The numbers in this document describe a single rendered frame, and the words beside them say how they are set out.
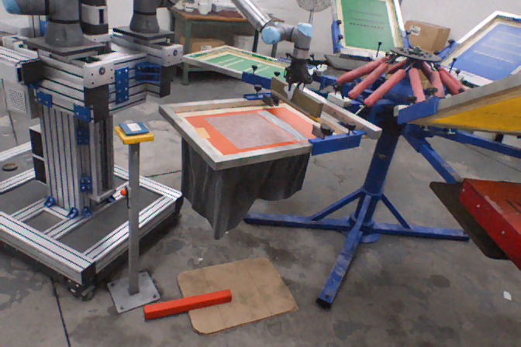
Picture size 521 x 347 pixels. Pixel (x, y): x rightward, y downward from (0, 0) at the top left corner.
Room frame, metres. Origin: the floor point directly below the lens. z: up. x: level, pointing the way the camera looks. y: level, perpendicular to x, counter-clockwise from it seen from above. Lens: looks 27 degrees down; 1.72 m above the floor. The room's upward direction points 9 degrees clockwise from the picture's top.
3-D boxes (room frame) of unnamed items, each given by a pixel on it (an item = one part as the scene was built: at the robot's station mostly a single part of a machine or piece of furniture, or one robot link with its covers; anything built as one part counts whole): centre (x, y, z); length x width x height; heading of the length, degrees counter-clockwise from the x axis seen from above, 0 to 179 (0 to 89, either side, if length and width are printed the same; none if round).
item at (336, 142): (1.69, -0.33, 0.98); 0.30 x 0.05 x 0.07; 128
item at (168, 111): (1.77, 0.03, 0.97); 0.79 x 0.58 x 0.04; 128
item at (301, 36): (1.90, -0.11, 1.39); 0.09 x 0.08 x 0.11; 68
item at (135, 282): (1.52, 0.55, 0.48); 0.22 x 0.22 x 0.96; 38
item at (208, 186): (1.59, 0.26, 0.74); 0.45 x 0.03 x 0.43; 38
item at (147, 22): (2.08, 0.70, 1.31); 0.15 x 0.15 x 0.10
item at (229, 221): (1.57, -0.06, 0.74); 0.46 x 0.04 x 0.42; 128
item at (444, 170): (1.75, -0.90, 0.91); 1.34 x 0.40 x 0.08; 8
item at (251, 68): (2.76, 0.03, 1.05); 1.08 x 0.61 x 0.23; 68
